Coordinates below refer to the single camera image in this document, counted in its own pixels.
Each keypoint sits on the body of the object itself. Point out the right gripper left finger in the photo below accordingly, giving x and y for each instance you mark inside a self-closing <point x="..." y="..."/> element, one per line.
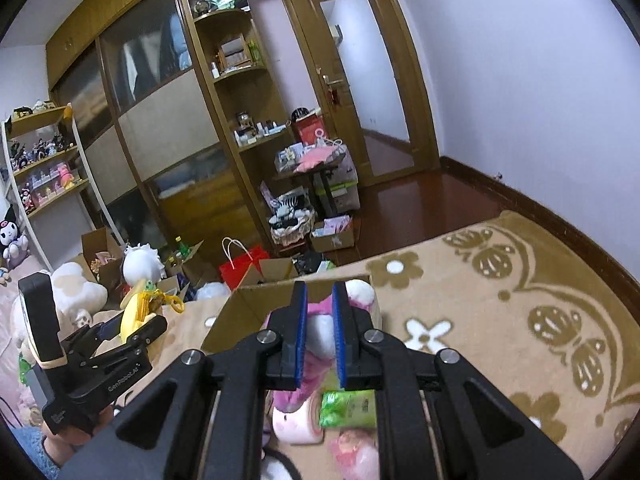
<point x="202" y="416"/>

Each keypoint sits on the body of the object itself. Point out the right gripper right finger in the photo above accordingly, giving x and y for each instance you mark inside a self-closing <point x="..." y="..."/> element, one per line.
<point x="438" y="416"/>

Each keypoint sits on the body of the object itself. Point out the white-haired blindfold plush doll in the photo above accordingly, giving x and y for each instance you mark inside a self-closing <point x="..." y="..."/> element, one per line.
<point x="277" y="466"/>

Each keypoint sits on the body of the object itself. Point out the pink plastic roll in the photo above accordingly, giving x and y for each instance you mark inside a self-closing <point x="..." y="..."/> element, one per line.
<point x="356" y="455"/>

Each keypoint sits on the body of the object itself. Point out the yellow plush pouch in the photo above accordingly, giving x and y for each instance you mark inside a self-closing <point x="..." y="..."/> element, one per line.
<point x="141" y="303"/>

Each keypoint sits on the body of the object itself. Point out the magenta pink plush toy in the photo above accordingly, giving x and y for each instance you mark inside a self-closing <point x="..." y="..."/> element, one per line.
<point x="318" y="358"/>

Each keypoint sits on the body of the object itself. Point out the pink swiss roll plush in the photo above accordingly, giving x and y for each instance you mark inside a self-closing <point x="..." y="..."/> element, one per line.
<point x="301" y="427"/>

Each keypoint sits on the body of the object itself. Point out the person's left hand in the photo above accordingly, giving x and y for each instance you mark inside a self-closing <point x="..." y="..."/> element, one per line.
<point x="62" y="446"/>

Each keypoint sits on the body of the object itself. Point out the large white beige plush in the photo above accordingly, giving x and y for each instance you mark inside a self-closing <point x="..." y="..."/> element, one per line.
<point x="76" y="301"/>

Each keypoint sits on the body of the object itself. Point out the green tissue pack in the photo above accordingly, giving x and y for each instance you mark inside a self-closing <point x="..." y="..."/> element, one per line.
<point x="348" y="409"/>

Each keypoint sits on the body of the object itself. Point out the open cardboard box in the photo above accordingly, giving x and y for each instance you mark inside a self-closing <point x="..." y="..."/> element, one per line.
<point x="245" y="311"/>

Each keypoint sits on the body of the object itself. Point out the brown cardboard box on floor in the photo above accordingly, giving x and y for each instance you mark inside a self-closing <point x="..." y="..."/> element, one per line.
<point x="103" y="256"/>

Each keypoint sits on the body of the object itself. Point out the white round plush head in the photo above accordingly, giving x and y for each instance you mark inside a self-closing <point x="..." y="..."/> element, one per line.
<point x="141" y="263"/>

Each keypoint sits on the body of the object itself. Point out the beige floral blanket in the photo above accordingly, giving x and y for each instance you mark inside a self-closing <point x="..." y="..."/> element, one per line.
<point x="530" y="315"/>

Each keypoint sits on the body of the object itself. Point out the red paper gift bag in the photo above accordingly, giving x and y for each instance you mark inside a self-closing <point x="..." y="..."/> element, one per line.
<point x="233" y="270"/>

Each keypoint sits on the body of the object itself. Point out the white wooden figure shelf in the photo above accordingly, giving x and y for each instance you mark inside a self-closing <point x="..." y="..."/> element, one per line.
<point x="46" y="163"/>

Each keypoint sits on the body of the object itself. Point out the wicker basket with items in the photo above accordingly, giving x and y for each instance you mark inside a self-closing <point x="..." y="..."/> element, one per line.
<point x="290" y="225"/>

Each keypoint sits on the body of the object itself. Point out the small black side table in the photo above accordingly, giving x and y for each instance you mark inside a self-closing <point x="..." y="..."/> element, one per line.
<point x="323" y="171"/>

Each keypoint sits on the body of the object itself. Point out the wooden wardrobe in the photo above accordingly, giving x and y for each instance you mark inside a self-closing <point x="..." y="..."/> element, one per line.
<point x="178" y="116"/>

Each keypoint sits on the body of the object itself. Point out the wooden door with glass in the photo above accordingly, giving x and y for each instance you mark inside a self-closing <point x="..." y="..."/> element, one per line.
<point x="363" y="66"/>

